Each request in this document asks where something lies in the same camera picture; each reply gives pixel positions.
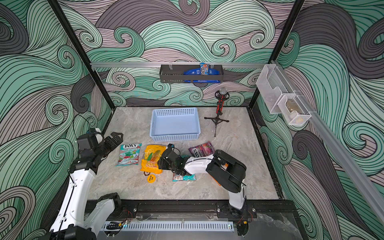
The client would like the yellow candy bag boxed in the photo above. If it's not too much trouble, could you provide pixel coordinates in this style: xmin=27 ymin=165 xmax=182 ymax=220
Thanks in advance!
xmin=141 ymin=145 xmax=167 ymax=174

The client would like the teal candy bag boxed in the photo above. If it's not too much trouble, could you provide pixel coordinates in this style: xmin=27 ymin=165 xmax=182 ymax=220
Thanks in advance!
xmin=171 ymin=155 xmax=196 ymax=182

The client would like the green Fox's candy bag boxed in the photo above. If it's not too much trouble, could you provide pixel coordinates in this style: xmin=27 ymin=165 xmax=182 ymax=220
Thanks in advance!
xmin=116 ymin=143 xmax=142 ymax=166

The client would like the purple Fox's berries bag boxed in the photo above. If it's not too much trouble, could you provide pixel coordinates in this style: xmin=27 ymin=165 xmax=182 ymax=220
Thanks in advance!
xmin=189 ymin=141 xmax=215 ymax=158

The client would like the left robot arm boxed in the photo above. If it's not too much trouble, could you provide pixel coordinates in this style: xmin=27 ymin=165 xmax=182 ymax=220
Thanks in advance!
xmin=41 ymin=128 xmax=124 ymax=240

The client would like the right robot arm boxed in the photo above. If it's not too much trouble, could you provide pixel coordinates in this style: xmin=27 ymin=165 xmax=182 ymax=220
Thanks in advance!
xmin=158 ymin=145 xmax=247 ymax=211

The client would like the light blue plastic basket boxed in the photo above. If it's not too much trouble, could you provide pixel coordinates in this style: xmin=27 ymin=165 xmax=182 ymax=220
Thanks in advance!
xmin=150 ymin=108 xmax=201 ymax=142

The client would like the yellow round sticker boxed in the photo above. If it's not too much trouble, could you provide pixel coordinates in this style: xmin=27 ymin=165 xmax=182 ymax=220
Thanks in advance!
xmin=147 ymin=174 xmax=157 ymax=184

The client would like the red black mini tripod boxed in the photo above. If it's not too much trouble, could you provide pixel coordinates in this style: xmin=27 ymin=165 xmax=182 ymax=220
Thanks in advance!
xmin=204 ymin=88 xmax=230 ymax=137

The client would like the blue packet on shelf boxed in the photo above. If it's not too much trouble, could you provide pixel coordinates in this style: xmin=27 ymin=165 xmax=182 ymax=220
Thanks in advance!
xmin=184 ymin=63 xmax=221 ymax=84

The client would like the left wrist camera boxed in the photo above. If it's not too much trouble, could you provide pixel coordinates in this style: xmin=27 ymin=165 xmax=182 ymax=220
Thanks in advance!
xmin=87 ymin=128 xmax=104 ymax=149

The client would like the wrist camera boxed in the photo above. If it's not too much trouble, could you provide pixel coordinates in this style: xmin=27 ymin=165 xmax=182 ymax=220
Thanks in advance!
xmin=87 ymin=128 xmax=104 ymax=149
xmin=166 ymin=144 xmax=175 ymax=155

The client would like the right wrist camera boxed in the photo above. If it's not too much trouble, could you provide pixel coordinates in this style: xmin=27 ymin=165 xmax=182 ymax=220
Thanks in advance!
xmin=166 ymin=144 xmax=175 ymax=155

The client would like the aluminium rail back wall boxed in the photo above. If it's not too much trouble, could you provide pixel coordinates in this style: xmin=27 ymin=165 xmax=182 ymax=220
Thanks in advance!
xmin=90 ymin=61 xmax=266 ymax=69

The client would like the aluminium rail wall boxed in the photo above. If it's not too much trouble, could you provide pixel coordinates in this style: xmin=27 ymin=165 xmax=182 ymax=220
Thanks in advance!
xmin=90 ymin=61 xmax=266 ymax=69
xmin=271 ymin=59 xmax=384 ymax=223

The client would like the black wall shelf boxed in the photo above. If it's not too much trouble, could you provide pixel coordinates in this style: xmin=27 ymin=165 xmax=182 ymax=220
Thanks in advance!
xmin=160 ymin=63 xmax=224 ymax=84

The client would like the white slotted cable duct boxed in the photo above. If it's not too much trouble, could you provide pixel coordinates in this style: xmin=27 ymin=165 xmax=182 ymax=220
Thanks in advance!
xmin=101 ymin=221 xmax=235 ymax=232

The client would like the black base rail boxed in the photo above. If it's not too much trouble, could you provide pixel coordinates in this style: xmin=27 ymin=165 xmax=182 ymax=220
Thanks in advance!
xmin=83 ymin=199 xmax=298 ymax=218

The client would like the clear plastic wall bin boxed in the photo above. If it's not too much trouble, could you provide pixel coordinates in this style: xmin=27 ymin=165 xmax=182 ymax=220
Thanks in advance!
xmin=256 ymin=64 xmax=293 ymax=114

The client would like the small clear wall bin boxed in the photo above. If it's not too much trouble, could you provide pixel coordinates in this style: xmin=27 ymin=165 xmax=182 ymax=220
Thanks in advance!
xmin=278 ymin=95 xmax=311 ymax=127

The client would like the aluminium rail right wall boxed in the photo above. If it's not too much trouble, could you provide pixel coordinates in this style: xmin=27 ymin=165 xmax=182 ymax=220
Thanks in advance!
xmin=271 ymin=59 xmax=384 ymax=223

